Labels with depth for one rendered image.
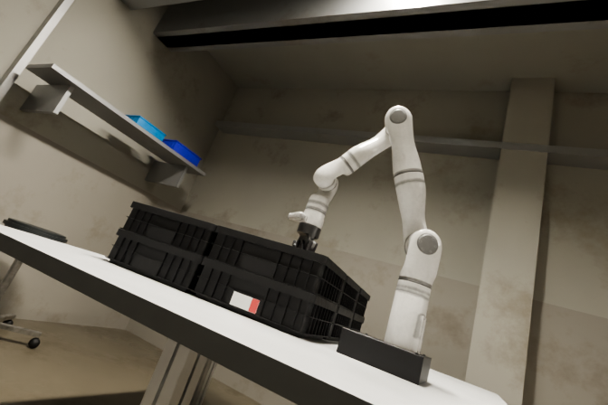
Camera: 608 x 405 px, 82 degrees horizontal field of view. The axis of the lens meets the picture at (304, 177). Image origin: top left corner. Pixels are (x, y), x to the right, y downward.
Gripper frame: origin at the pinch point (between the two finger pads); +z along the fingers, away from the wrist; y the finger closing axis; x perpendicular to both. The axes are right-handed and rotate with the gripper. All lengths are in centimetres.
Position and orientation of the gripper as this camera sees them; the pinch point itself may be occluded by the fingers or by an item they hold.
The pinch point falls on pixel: (296, 268)
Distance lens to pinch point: 115.0
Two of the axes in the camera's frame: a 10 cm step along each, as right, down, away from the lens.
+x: -8.3, -4.3, -3.4
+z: -3.3, 8.9, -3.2
